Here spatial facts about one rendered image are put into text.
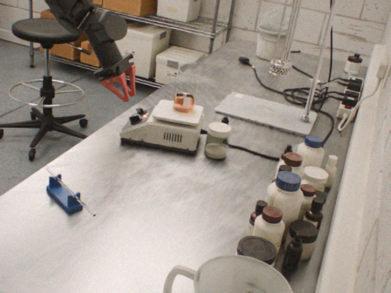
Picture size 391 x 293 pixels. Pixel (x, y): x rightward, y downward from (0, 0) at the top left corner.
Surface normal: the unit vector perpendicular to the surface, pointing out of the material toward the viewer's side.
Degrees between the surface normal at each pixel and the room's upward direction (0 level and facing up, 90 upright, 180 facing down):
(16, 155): 0
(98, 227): 0
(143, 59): 92
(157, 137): 90
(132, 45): 92
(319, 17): 90
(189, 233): 0
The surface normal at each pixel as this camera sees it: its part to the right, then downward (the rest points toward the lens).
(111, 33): 0.59, 0.07
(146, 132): -0.14, 0.44
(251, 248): 0.14, -0.88
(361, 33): -0.36, 0.39
